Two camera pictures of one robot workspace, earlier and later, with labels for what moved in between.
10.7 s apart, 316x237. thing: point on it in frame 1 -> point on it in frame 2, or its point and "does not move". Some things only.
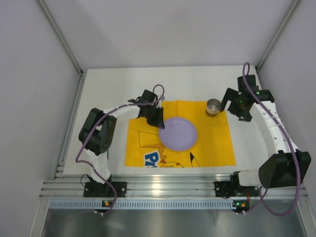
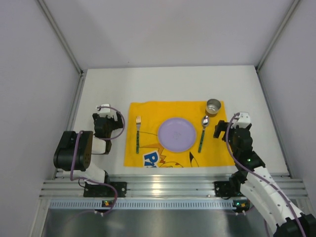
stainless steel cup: x=213 y=107 does not move
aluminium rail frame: x=70 y=186 does not move
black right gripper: x=237 y=106 -> x=226 y=127
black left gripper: x=153 y=115 -> x=108 y=121
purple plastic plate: x=179 y=134 does not move
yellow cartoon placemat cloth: x=213 y=146 does not move
